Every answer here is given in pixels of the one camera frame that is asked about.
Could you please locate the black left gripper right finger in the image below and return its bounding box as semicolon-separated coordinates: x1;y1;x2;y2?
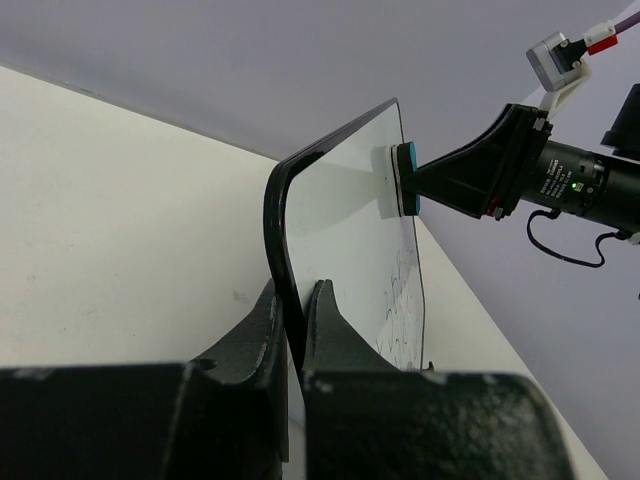
300;280;574;479

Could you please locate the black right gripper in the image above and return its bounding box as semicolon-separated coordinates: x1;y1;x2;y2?
402;104;639;235

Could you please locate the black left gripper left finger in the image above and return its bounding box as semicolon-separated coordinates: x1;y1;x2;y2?
1;284;289;479

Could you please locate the blue whiteboard eraser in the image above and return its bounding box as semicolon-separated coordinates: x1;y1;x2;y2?
371;142;421;219

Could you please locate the white whiteboard black frame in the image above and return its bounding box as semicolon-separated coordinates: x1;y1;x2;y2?
263;98;426;370

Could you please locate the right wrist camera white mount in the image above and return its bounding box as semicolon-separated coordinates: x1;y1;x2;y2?
526;32;591;119

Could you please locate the thin black gripper wire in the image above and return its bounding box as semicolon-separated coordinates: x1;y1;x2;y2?
527;208;631;269

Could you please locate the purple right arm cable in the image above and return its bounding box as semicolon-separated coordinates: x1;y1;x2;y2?
582;0;640;56

